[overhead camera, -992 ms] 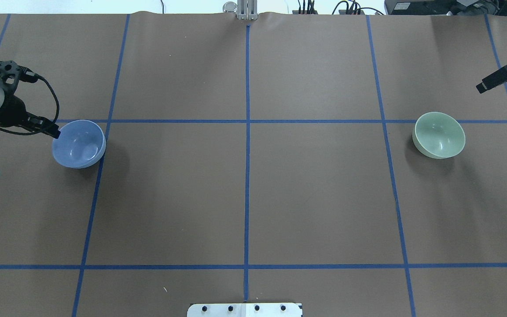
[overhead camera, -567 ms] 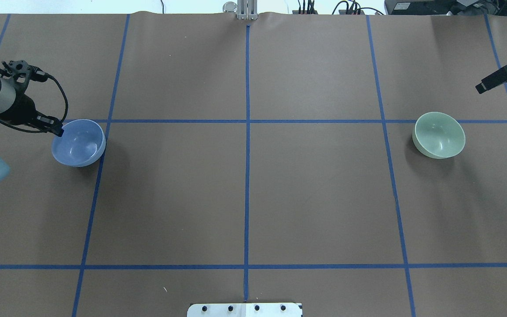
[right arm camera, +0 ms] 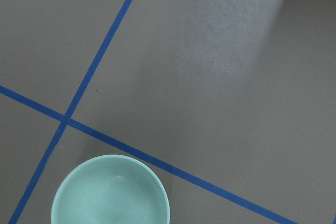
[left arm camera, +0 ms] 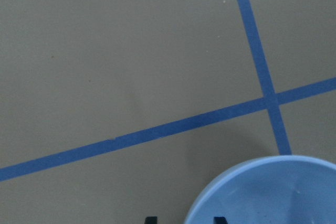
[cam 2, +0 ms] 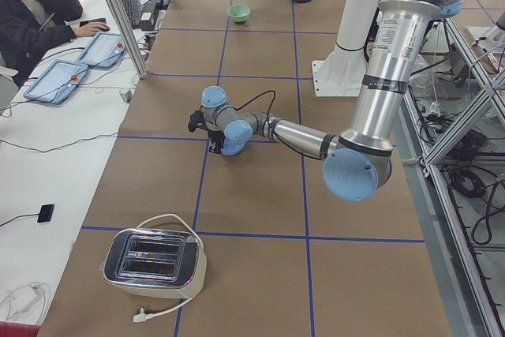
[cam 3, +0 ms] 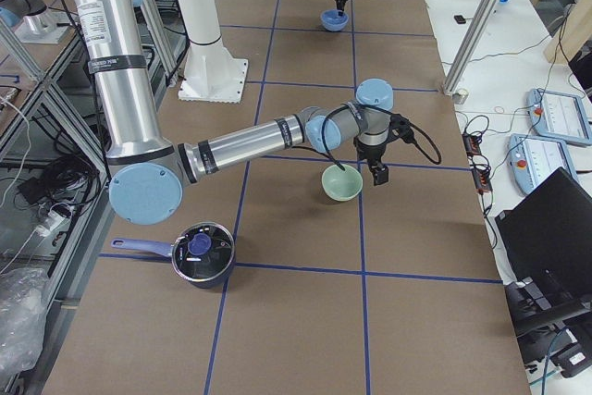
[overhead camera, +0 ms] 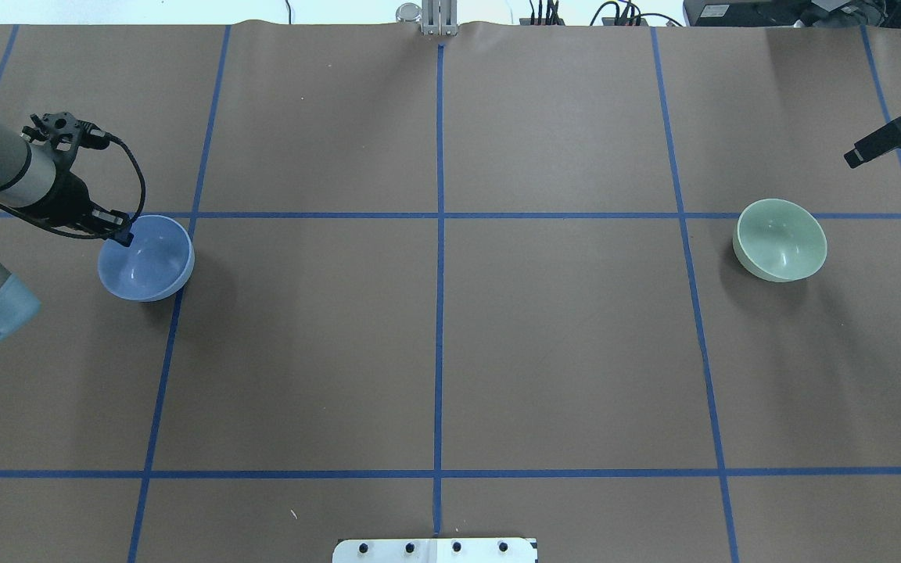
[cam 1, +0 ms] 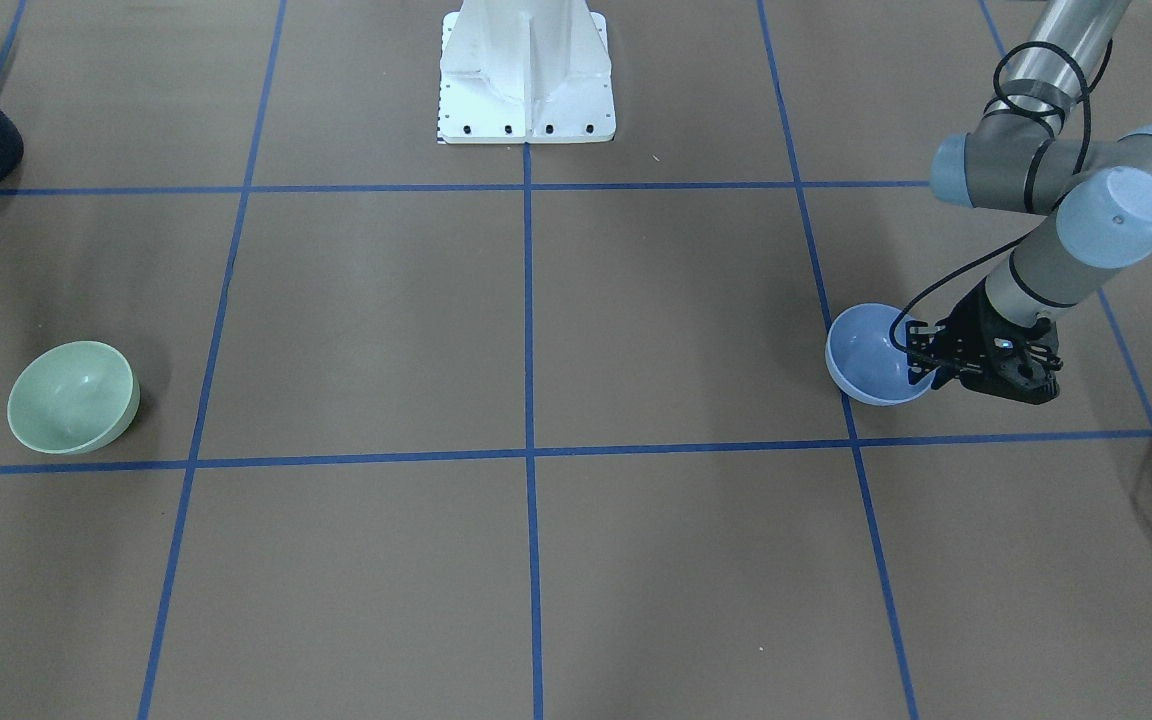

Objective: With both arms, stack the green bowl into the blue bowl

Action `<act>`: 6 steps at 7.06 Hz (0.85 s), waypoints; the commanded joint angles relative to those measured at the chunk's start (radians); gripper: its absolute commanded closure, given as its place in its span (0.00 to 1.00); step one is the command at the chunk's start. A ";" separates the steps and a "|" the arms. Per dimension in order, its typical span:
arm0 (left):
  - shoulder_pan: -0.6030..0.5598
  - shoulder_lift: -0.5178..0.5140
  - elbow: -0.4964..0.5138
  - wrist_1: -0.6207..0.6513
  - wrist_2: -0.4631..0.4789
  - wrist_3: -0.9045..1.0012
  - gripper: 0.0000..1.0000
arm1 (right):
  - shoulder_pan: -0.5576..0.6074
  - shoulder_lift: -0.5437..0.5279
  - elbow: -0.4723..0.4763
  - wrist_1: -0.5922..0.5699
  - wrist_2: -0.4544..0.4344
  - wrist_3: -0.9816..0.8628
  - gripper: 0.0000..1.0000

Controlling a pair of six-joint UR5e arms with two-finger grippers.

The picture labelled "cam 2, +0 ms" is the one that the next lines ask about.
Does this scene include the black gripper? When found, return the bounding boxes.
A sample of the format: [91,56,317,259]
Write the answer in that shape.
[207,129,226,154]

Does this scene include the blue bowl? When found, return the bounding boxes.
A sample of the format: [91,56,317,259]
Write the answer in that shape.
[222,139,245,156]

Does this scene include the green bowl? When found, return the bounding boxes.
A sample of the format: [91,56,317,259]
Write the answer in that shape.
[227,4,251,24]

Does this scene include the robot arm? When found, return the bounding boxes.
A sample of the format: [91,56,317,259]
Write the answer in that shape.
[192,0,462,201]

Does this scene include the black keyboard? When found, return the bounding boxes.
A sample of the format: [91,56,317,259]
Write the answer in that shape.
[121,0,140,28]

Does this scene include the white chrome toaster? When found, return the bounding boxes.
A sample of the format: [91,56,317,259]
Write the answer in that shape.
[103,228,207,299]

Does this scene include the far blue teach pendant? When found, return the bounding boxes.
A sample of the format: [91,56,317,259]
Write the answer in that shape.
[76,32,125,69]

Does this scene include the blue teach pendant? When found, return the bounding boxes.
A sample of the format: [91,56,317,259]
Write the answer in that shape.
[76,32,125,69]
[23,60,88,104]

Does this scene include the near blue teach pendant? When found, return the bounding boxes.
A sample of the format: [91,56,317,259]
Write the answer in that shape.
[23,60,88,104]

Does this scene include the small black box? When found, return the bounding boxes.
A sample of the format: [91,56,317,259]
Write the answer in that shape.
[37,204,54,223]

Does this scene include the seated person in black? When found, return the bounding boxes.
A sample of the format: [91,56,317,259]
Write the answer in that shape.
[1,0,107,87]

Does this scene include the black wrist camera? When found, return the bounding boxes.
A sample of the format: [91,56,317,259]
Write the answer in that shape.
[188,110,208,133]

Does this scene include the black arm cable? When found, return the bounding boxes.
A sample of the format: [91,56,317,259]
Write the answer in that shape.
[230,90,277,117]

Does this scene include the aluminium frame post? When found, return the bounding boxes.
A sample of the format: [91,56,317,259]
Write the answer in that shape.
[106,0,148,79]

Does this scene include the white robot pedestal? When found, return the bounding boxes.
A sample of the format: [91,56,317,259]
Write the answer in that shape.
[312,0,378,97]

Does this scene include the white toaster power cord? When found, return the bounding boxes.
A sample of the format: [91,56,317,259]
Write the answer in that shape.
[132,213,203,324]

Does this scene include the white cable bundle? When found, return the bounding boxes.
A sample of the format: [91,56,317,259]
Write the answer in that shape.
[0,281,51,324]

